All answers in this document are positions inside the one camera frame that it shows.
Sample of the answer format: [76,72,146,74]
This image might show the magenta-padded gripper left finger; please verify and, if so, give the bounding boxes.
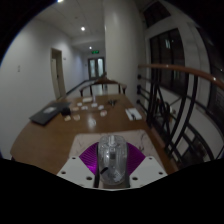
[56,141,100,188]

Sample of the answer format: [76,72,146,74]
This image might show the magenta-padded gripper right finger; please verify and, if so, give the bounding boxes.
[125,141,169,188]

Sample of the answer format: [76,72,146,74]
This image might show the translucent white computer mouse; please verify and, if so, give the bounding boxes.
[97,134,129,186]

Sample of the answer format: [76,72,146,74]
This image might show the white marble-print mouse pad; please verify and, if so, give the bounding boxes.
[68,129,158,160]

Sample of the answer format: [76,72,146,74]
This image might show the white paper sheet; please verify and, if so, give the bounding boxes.
[125,107,143,122]

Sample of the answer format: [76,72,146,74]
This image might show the small black box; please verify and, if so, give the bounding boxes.
[60,107,71,117]

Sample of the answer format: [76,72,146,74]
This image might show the white card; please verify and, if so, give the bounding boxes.
[82,96,95,104]

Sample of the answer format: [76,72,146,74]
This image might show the dark closed laptop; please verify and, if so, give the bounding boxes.
[29,101,72,127]

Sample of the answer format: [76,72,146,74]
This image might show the black railing with wooden handrail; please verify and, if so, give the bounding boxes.
[136,63,224,168]

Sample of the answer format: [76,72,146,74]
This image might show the open side doorway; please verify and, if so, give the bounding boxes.
[50,47,67,100]

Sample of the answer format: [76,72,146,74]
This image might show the glass double door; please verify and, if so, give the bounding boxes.
[87,56,106,80]

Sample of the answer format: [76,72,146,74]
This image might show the dark-framed window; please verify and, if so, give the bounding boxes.
[148,28,188,98]

